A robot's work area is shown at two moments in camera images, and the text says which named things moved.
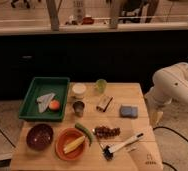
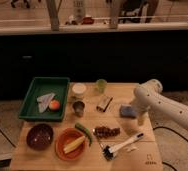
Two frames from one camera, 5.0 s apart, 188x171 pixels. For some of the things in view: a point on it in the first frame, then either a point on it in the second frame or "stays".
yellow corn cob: x=70 y=147 stays
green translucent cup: x=101 y=85 stays
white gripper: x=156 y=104 -> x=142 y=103
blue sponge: x=128 y=111 stays
